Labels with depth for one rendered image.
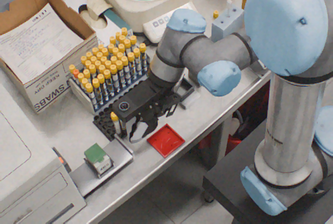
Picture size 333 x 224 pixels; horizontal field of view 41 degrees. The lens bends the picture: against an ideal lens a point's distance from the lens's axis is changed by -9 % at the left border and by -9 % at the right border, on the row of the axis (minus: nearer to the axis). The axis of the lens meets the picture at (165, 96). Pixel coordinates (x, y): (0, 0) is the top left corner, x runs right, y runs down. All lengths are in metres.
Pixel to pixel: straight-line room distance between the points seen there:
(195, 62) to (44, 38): 0.57
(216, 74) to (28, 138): 0.38
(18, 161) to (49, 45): 0.52
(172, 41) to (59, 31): 0.49
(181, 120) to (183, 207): 0.88
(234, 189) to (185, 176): 1.04
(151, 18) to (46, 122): 0.41
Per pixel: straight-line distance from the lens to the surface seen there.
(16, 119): 0.94
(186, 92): 1.23
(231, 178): 1.08
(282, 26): 0.54
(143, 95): 1.03
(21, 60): 1.33
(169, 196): 2.07
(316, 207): 1.11
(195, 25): 0.95
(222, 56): 0.92
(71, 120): 1.26
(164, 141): 1.20
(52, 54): 1.32
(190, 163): 2.13
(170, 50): 0.97
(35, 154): 0.89
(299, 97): 0.65
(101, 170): 1.11
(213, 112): 1.24
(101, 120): 1.22
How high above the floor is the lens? 1.95
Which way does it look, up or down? 58 degrees down
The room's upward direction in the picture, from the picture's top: 4 degrees counter-clockwise
